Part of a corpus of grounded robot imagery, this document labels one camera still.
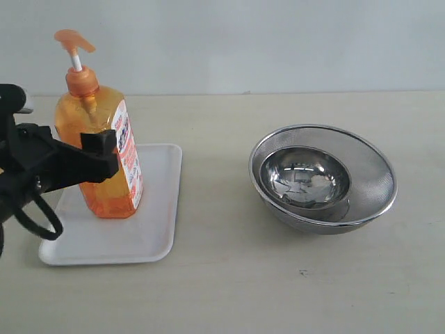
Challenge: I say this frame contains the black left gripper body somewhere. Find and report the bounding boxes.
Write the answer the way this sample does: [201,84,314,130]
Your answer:
[1,116,119,222]

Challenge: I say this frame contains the orange pump soap bottle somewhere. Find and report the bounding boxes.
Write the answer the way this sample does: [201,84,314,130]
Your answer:
[54,29,144,218]

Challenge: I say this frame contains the small shiny steel bowl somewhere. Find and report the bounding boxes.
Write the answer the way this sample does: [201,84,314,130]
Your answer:
[260,145,352,211]

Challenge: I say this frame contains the steel mesh colander bowl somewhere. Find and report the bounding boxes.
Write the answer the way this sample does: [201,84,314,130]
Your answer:
[248,124,398,234]

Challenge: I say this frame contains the white rectangular plastic tray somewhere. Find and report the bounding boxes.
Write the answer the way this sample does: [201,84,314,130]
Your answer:
[39,143,182,266]

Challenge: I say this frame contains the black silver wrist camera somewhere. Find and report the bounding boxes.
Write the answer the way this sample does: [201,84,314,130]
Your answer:
[0,83,34,117]

